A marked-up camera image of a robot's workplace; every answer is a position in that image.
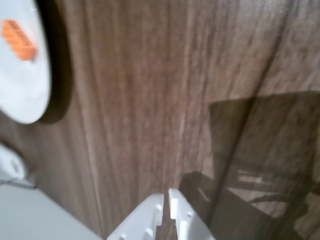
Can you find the white round plate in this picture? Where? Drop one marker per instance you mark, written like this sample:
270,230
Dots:
22,82

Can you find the orange lego block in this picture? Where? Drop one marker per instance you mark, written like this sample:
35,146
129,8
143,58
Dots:
20,41

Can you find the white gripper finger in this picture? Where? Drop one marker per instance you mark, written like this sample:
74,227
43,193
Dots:
140,220
190,222

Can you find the white plastic clamp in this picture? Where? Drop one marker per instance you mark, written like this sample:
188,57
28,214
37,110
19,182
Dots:
10,162

